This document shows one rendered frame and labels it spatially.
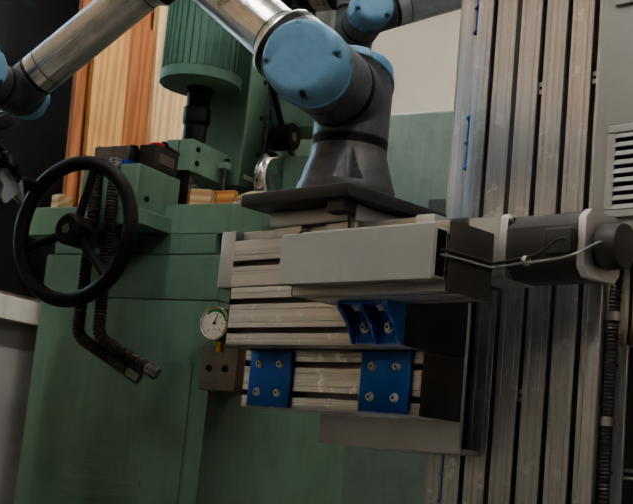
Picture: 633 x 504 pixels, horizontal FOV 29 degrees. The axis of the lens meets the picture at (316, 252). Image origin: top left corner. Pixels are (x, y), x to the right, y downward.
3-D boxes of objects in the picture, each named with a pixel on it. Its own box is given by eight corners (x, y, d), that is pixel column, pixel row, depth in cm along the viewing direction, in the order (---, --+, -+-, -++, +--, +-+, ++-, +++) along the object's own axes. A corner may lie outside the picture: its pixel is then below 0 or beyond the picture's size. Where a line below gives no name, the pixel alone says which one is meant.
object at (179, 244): (54, 253, 251) (56, 234, 252) (117, 271, 269) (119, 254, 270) (214, 254, 232) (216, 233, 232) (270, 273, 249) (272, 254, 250)
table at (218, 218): (-12, 225, 249) (-8, 197, 250) (83, 254, 275) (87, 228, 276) (236, 222, 219) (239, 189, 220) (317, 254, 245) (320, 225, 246)
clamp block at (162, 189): (76, 209, 238) (82, 165, 239) (119, 224, 249) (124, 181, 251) (136, 208, 231) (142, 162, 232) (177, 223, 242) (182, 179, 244)
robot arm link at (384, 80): (400, 151, 189) (407, 67, 191) (369, 126, 177) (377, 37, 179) (329, 152, 194) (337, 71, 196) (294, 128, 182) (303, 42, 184)
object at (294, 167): (267, 209, 266) (273, 156, 268) (283, 216, 272) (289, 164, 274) (305, 209, 261) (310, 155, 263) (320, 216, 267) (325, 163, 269)
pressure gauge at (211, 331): (196, 349, 221) (201, 305, 223) (208, 352, 225) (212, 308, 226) (225, 350, 218) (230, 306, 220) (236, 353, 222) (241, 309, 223)
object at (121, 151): (91, 166, 240) (94, 139, 241) (125, 179, 249) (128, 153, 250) (144, 163, 233) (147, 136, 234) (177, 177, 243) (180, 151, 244)
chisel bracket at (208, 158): (161, 178, 256) (166, 139, 257) (199, 193, 268) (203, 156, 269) (190, 177, 252) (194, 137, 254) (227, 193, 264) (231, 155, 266)
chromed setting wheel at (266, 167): (247, 202, 259) (253, 145, 261) (277, 214, 269) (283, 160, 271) (259, 201, 257) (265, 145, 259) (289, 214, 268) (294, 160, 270)
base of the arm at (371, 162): (414, 210, 184) (419, 147, 186) (347, 188, 174) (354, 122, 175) (341, 217, 195) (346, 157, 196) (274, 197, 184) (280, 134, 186)
